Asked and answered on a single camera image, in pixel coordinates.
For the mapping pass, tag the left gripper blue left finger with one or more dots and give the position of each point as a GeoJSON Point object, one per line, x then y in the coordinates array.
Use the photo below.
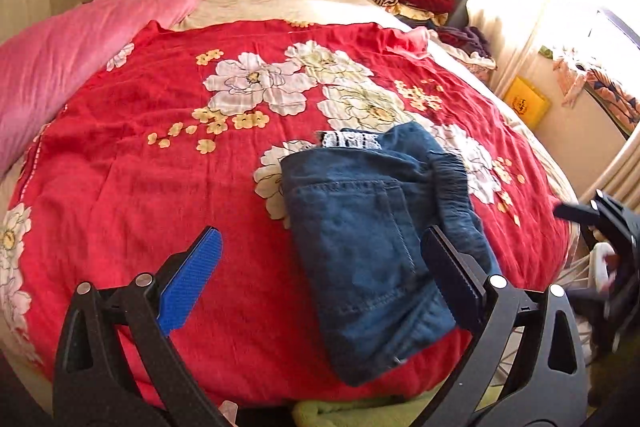
{"type": "Point", "coordinates": [183, 278]}

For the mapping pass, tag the cream bed sheet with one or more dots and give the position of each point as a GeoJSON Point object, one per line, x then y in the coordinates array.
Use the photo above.
{"type": "Point", "coordinates": [304, 13]}

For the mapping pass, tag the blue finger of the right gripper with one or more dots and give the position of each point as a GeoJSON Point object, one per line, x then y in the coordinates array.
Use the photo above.
{"type": "Point", "coordinates": [576, 213]}

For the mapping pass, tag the green fleece garment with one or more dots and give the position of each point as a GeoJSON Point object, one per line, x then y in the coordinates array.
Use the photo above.
{"type": "Point", "coordinates": [386, 411]}

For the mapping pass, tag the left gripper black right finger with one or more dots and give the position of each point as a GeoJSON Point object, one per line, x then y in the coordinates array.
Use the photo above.
{"type": "Point", "coordinates": [459, 278]}

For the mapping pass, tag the floral fabric laundry basket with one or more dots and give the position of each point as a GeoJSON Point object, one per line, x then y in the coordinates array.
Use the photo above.
{"type": "Point", "coordinates": [469, 47]}

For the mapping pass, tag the pink quilt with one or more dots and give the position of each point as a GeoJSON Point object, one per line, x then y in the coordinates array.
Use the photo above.
{"type": "Point", "coordinates": [45, 64]}

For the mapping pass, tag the yellow paper bag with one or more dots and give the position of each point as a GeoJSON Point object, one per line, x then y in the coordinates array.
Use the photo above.
{"type": "Point", "coordinates": [526, 101]}

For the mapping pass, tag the blue denim lace-trimmed pants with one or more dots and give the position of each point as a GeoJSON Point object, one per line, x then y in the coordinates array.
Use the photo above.
{"type": "Point", "coordinates": [358, 212]}

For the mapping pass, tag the red floral blanket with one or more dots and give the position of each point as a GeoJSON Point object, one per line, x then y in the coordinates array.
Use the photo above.
{"type": "Point", "coordinates": [189, 129]}

